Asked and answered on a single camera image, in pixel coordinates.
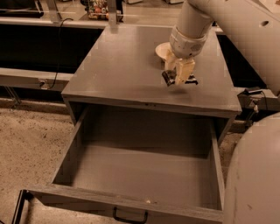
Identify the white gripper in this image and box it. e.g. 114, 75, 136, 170
164, 26, 207, 85

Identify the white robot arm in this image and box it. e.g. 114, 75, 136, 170
165, 0, 280, 224

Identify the grey cabinet counter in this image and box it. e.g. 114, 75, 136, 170
62, 24, 242, 141

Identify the open grey top drawer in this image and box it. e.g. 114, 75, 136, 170
30, 105, 224, 224

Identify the white bowl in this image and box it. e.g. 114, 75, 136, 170
155, 42, 172, 62

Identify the colourful snack basket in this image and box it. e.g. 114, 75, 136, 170
87, 0, 109, 20

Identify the black device on rail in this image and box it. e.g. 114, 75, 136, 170
234, 87, 280, 112

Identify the grey metal rail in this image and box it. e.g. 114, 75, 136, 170
0, 68, 73, 92

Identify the black hanging cable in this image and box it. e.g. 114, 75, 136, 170
40, 17, 75, 90

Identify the black drawer handle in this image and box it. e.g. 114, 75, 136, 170
112, 206, 149, 224

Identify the black metal frame left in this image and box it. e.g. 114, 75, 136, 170
11, 189, 33, 224

